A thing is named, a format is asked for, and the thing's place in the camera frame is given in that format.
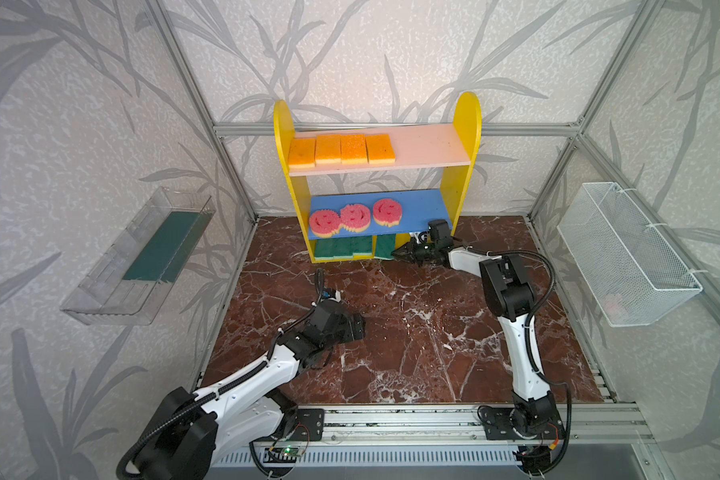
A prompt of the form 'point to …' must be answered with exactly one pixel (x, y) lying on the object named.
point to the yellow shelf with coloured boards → (364, 190)
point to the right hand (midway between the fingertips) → (393, 245)
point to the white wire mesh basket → (631, 287)
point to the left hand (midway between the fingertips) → (358, 315)
